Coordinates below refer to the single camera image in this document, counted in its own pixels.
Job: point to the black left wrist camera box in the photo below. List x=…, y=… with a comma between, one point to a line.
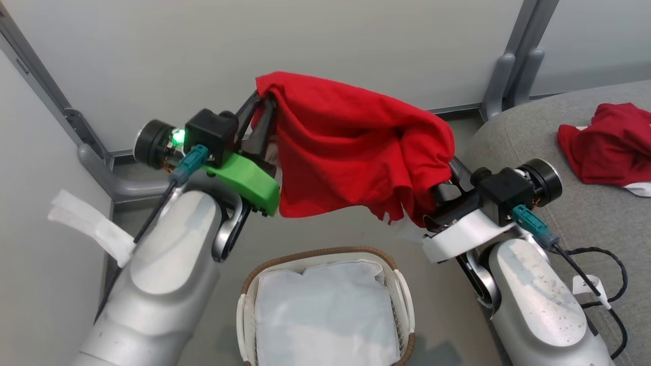
x=208, y=132

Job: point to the grey fabric sofa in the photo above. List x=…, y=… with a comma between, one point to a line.
x=585, y=218

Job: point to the grey partition upright post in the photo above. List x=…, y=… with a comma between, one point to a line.
x=534, y=25

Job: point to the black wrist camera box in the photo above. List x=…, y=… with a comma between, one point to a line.
x=208, y=132
x=503, y=195

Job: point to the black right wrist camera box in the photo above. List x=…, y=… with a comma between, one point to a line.
x=503, y=195

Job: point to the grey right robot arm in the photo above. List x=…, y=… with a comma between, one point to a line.
x=534, y=305

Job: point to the white basket liner cloth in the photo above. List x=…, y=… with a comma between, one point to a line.
x=325, y=315

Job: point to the white laundry basket brown rim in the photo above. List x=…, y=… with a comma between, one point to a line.
x=407, y=305

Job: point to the red garment with white trim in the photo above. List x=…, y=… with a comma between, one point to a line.
x=610, y=147

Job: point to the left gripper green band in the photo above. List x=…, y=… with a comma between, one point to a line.
x=249, y=183

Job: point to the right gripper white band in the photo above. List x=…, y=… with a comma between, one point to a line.
x=457, y=236

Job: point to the grey partition corner post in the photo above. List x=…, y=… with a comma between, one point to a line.
x=38, y=76

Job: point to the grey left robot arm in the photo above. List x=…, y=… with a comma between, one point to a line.
x=163, y=284

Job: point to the plain red garment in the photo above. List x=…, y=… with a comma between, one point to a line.
x=346, y=147

